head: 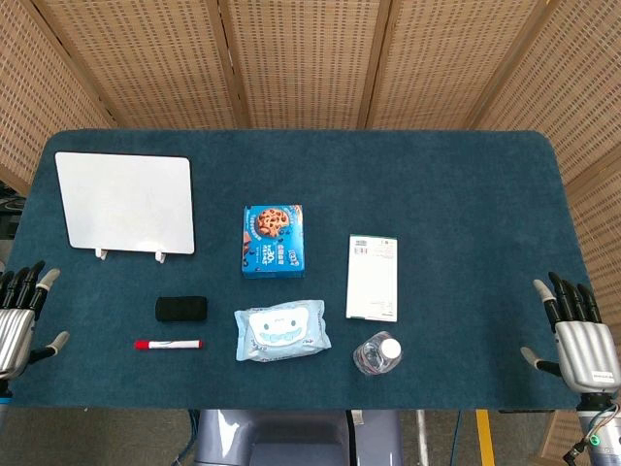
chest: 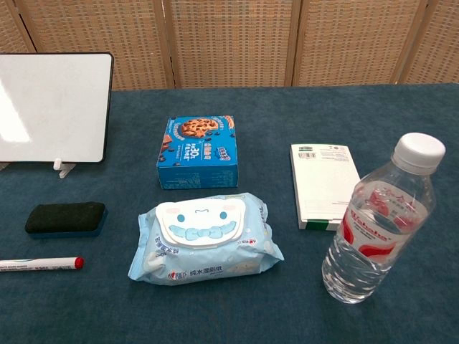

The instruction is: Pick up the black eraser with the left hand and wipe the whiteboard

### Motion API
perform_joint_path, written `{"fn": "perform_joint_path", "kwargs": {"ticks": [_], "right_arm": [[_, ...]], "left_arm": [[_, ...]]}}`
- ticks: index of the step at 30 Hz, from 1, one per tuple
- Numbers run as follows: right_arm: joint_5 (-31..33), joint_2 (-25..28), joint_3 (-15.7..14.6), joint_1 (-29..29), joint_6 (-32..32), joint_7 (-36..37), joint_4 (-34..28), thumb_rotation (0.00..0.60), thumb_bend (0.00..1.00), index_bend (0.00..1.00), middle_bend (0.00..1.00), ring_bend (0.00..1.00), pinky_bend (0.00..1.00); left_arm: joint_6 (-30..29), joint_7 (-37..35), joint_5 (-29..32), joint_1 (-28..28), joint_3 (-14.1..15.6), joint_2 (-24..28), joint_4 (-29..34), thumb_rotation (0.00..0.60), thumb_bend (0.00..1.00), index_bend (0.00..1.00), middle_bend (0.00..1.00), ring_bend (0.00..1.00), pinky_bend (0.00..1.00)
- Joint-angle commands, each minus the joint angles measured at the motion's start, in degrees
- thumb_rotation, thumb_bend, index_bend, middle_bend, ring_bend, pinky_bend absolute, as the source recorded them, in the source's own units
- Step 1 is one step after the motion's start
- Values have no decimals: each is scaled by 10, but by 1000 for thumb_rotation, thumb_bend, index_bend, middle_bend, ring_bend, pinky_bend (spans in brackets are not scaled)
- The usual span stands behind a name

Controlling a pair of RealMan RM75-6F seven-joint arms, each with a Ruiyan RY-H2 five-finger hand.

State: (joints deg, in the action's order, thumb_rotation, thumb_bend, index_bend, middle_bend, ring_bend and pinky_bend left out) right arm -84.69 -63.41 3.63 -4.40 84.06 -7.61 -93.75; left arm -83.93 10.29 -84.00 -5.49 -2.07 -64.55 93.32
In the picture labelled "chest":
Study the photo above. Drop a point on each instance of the black board eraser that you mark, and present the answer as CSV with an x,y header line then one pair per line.
x,y
64,218

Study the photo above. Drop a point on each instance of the red capped white marker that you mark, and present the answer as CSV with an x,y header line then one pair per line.
x,y
36,264

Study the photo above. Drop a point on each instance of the clear plastic water bottle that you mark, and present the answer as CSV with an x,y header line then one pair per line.
x,y
376,229

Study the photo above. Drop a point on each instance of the woven bamboo folding screen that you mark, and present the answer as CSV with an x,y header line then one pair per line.
x,y
229,39

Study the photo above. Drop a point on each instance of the white board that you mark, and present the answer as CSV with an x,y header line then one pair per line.
x,y
50,107

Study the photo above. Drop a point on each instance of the blue cookie box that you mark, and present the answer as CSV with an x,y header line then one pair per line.
x,y
197,154

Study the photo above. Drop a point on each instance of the dark teal table cloth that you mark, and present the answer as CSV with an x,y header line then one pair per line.
x,y
229,308

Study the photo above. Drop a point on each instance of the white and green flat box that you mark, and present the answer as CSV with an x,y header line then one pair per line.
x,y
322,186

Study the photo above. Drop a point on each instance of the light blue wet wipes pack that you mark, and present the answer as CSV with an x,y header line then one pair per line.
x,y
201,243

